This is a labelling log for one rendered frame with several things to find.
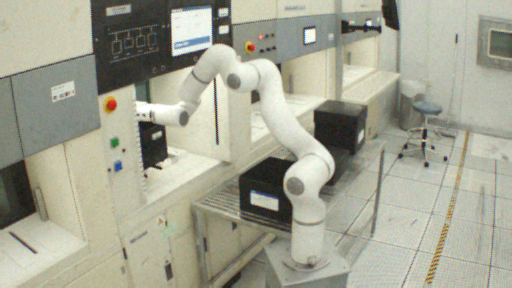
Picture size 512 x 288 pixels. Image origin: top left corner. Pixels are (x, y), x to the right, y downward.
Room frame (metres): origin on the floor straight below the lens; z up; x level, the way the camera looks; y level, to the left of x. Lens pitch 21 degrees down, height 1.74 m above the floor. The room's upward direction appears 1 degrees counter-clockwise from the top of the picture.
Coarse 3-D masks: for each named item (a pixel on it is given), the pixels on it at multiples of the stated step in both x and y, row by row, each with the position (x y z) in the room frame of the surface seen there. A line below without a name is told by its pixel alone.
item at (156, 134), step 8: (136, 104) 1.81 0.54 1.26; (144, 104) 1.81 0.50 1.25; (144, 128) 1.91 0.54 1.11; (152, 128) 1.77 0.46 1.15; (160, 128) 1.81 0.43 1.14; (144, 136) 1.72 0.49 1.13; (152, 136) 1.76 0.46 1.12; (160, 136) 1.81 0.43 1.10; (144, 144) 1.72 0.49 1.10; (152, 144) 1.76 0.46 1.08; (160, 144) 1.80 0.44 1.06; (144, 152) 1.71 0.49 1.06; (152, 152) 1.75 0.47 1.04; (160, 152) 1.80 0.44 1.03; (144, 160) 1.70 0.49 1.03; (152, 160) 1.75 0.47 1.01; (160, 160) 1.79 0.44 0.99; (144, 168) 1.70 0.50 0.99; (160, 168) 1.79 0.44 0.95; (144, 176) 1.71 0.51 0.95
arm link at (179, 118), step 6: (156, 108) 1.68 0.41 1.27; (162, 108) 1.67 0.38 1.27; (168, 108) 1.66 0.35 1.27; (174, 108) 1.65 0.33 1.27; (180, 108) 1.64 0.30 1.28; (156, 114) 1.67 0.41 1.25; (162, 114) 1.65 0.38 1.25; (168, 114) 1.63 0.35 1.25; (174, 114) 1.62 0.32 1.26; (180, 114) 1.62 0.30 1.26; (186, 114) 1.65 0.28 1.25; (156, 120) 1.67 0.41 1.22; (162, 120) 1.65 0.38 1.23; (168, 120) 1.63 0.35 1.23; (174, 120) 1.61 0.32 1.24; (180, 120) 1.62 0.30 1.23; (186, 120) 1.65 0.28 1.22; (174, 126) 1.63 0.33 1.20; (180, 126) 1.62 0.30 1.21
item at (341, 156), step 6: (330, 150) 2.19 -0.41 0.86; (336, 150) 2.19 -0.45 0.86; (342, 150) 2.19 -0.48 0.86; (348, 150) 2.19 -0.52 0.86; (288, 156) 2.12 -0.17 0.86; (294, 156) 2.12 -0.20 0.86; (336, 156) 2.11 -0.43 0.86; (342, 156) 2.11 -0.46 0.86; (348, 156) 2.18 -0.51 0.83; (336, 162) 2.03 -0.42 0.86; (342, 162) 2.08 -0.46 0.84; (348, 162) 2.18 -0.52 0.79; (336, 168) 1.99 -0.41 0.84; (342, 168) 2.09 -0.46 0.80; (336, 174) 2.00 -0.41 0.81; (342, 174) 2.08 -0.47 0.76; (330, 180) 1.96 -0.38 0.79; (336, 180) 2.00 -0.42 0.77
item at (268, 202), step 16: (272, 160) 1.95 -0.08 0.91; (288, 160) 1.90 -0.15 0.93; (240, 176) 1.74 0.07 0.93; (256, 176) 1.86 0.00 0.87; (272, 176) 1.95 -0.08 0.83; (240, 192) 1.73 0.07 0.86; (256, 192) 1.68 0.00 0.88; (272, 192) 1.64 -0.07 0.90; (240, 208) 1.73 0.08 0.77; (256, 208) 1.68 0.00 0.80; (272, 208) 1.64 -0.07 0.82; (288, 208) 1.60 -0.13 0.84
